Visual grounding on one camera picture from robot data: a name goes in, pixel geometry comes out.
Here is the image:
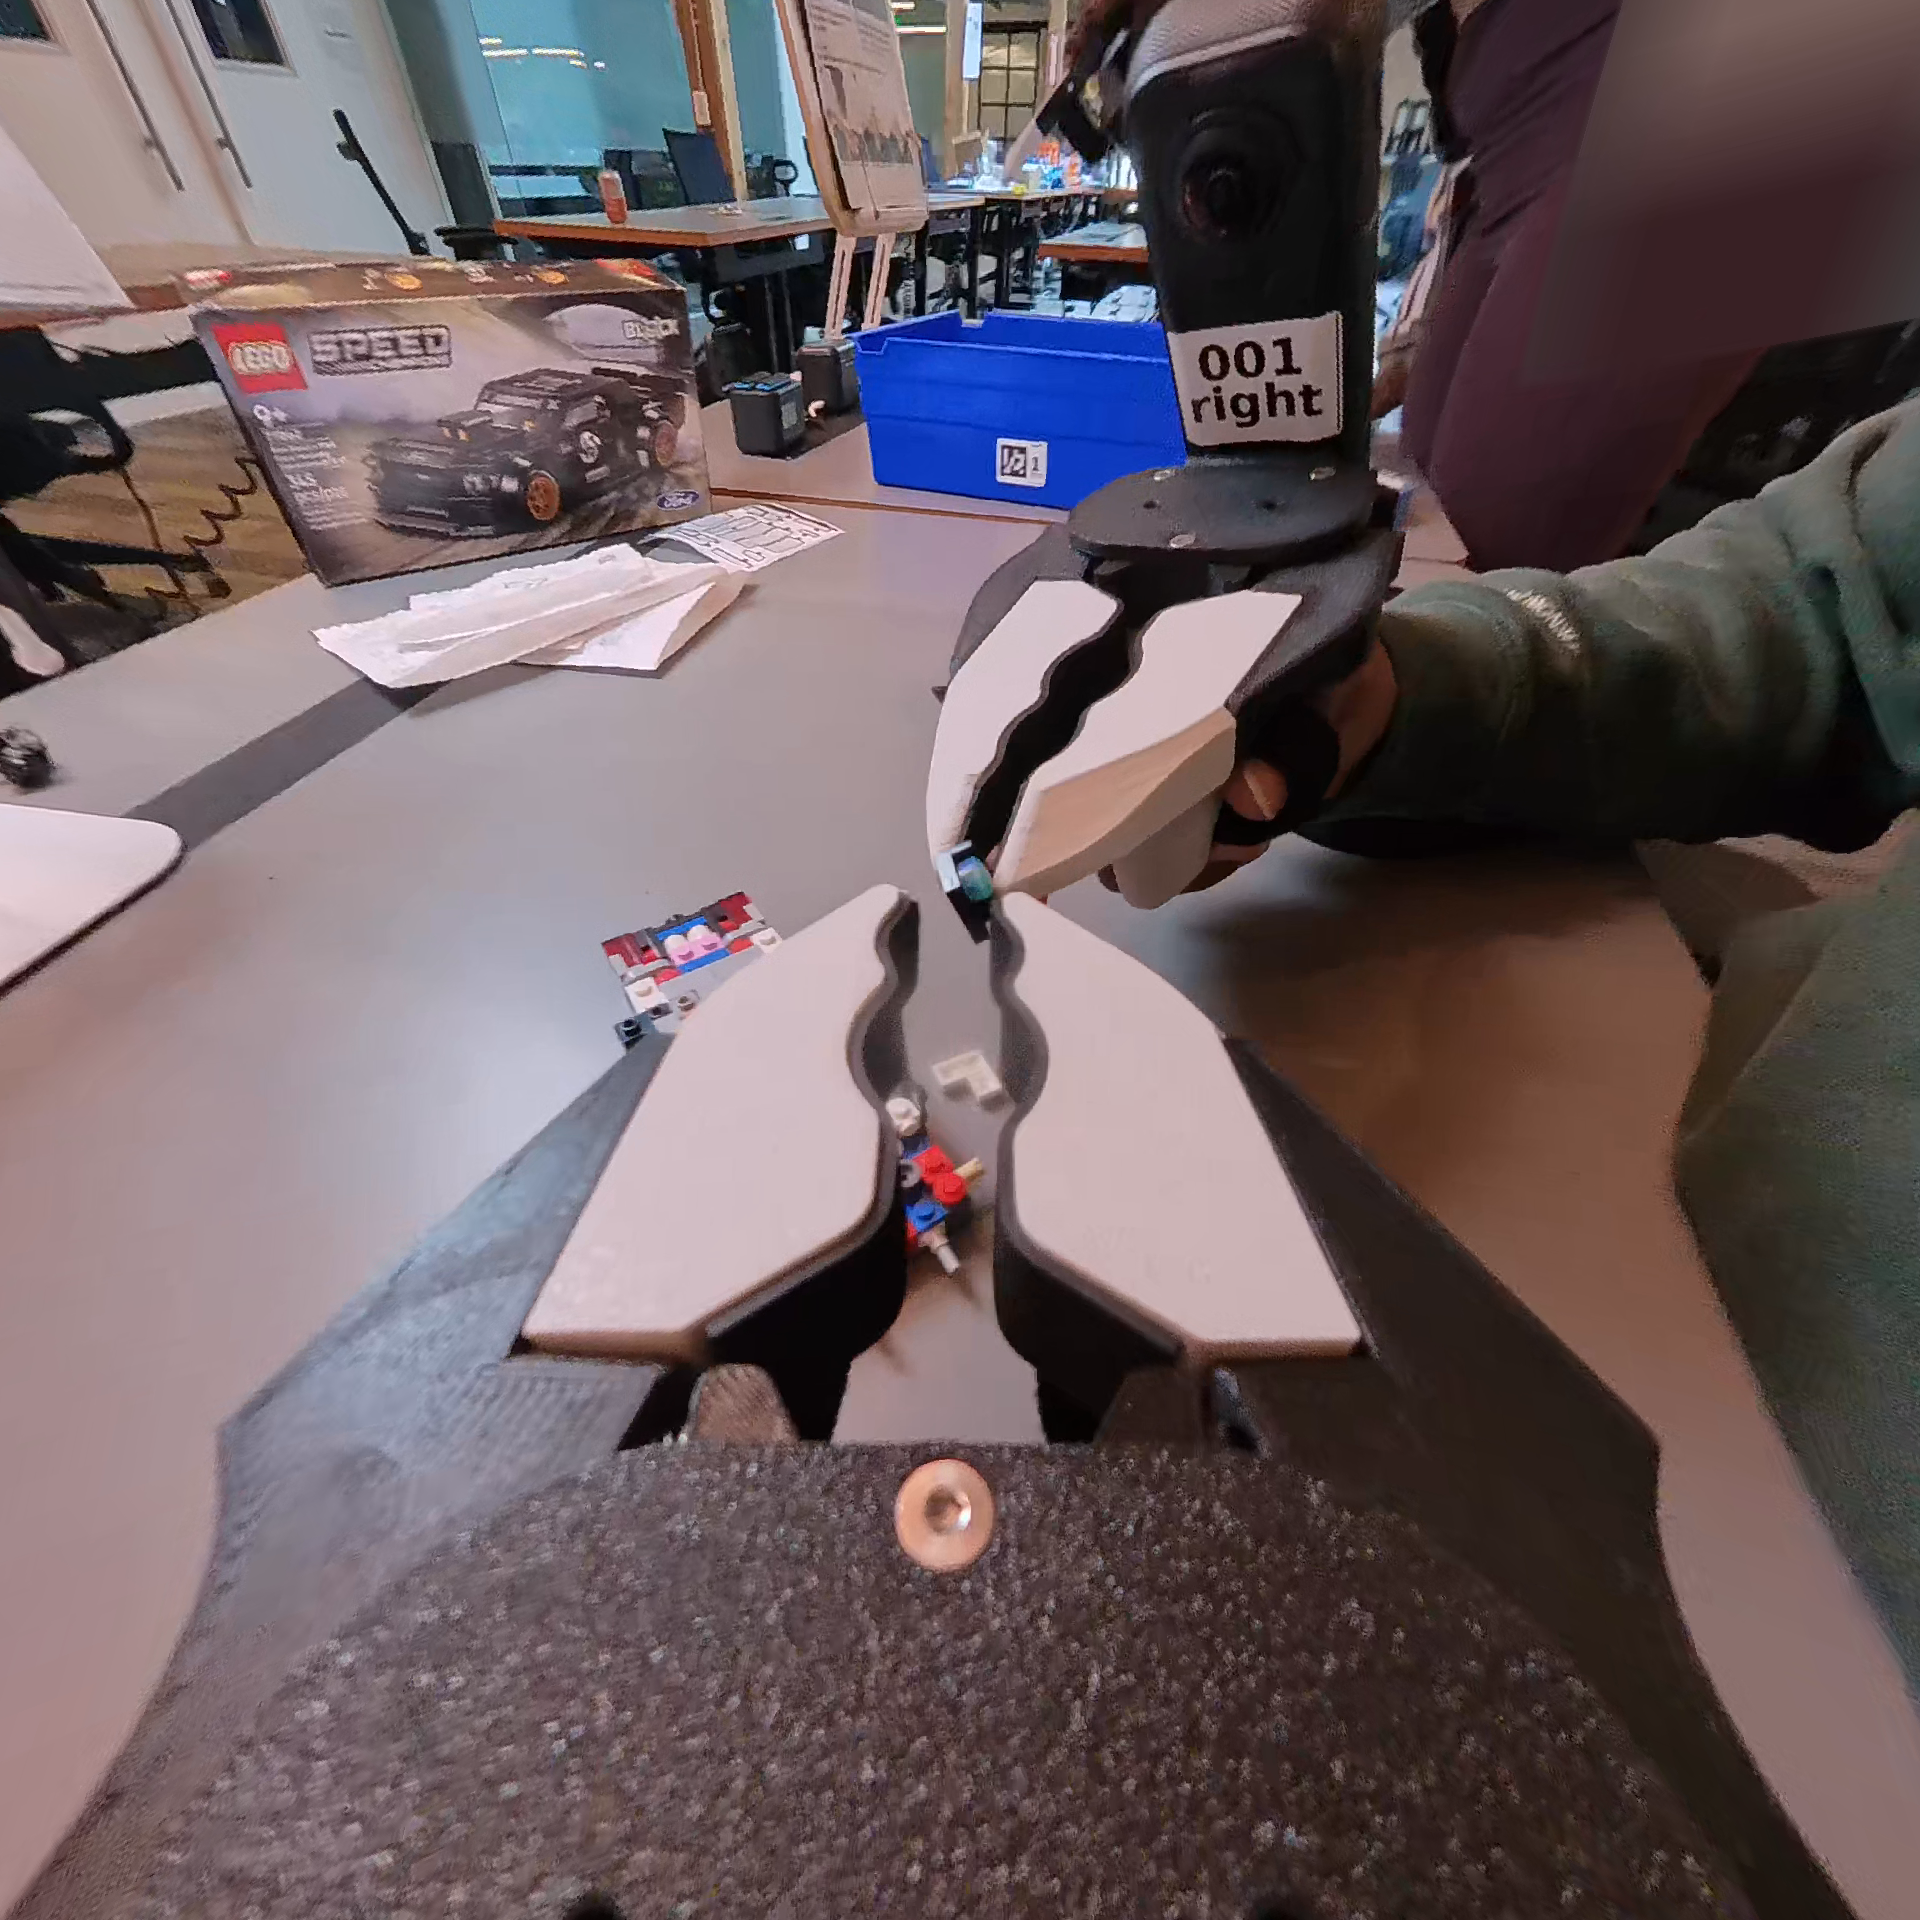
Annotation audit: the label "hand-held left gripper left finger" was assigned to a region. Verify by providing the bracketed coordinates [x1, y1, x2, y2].
[524, 883, 926, 1418]

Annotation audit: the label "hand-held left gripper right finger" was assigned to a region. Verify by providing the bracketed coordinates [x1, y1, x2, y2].
[985, 892, 1366, 1425]

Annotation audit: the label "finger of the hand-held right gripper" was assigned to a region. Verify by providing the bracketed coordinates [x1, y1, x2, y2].
[992, 585, 1309, 904]
[926, 576, 1126, 879]

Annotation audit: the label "partly built lego car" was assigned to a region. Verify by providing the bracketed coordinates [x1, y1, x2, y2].
[602, 892, 985, 1278]

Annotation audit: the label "person's right forearm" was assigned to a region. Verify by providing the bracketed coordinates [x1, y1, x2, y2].
[1322, 407, 1920, 858]

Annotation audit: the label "lego set box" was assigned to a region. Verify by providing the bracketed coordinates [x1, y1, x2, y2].
[189, 264, 714, 588]

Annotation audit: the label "person's right hand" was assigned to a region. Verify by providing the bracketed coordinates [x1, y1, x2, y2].
[1201, 641, 1403, 851]

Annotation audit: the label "printed white sheet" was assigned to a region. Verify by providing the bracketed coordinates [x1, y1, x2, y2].
[646, 503, 848, 576]

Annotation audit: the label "blue bin with white label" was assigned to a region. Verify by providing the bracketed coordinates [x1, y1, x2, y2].
[856, 307, 1186, 512]

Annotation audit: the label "poster on wooden easel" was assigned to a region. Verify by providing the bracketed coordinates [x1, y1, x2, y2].
[774, 0, 933, 331]

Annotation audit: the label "white paper bags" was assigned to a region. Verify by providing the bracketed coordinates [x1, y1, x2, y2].
[314, 542, 746, 694]

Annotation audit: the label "long wooden table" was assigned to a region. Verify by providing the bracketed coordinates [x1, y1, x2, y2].
[480, 188, 1142, 273]

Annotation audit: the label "person's green sweatshirt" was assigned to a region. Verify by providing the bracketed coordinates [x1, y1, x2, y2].
[1675, 842, 1920, 1683]

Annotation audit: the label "white book stand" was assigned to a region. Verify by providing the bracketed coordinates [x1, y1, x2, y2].
[0, 806, 188, 992]

